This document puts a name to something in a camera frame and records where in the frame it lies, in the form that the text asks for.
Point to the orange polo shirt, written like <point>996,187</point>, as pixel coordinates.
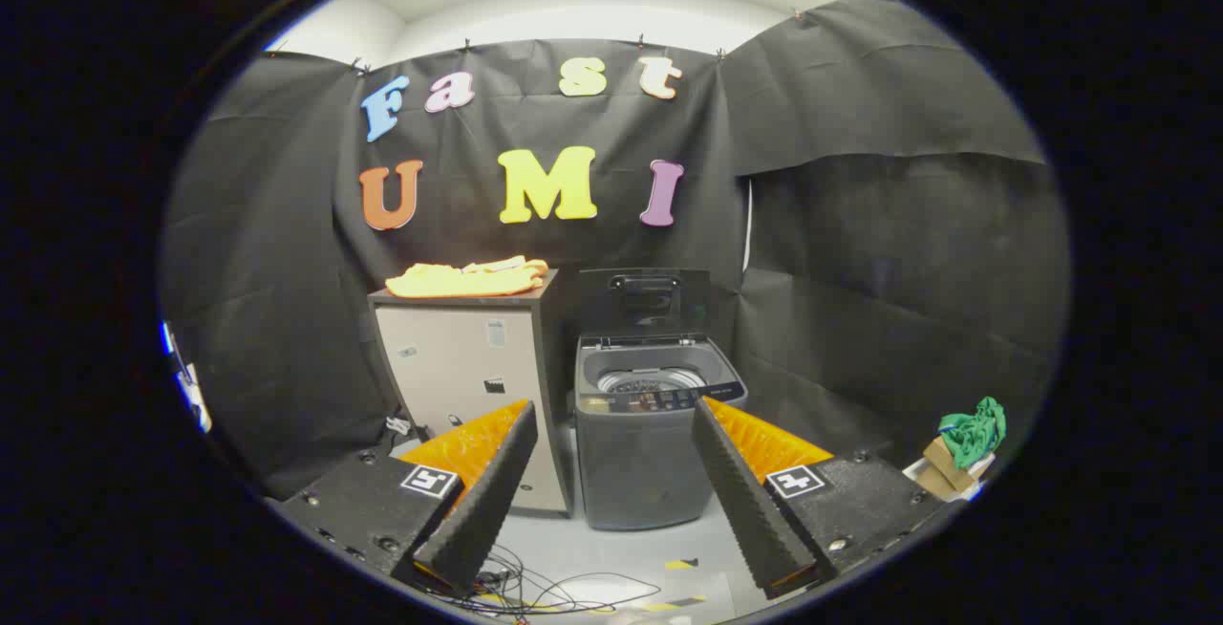
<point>468,281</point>

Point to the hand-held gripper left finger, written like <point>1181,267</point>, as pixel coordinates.
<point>487,501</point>

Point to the yellow black floor tape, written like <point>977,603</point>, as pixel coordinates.
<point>674,602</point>
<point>681,564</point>

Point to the grey cabinet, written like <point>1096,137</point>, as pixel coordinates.
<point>449,367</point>

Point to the black backdrop cloth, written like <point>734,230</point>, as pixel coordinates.
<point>287,271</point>

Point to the white and blue equipment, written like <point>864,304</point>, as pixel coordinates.
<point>191,391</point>

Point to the cardboard box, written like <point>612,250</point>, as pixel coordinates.
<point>941,467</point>

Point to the green cloth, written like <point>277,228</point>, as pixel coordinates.
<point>975,434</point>

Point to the grey washing machine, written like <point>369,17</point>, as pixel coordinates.
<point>635,463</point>

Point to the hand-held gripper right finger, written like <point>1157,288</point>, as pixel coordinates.
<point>750,501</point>

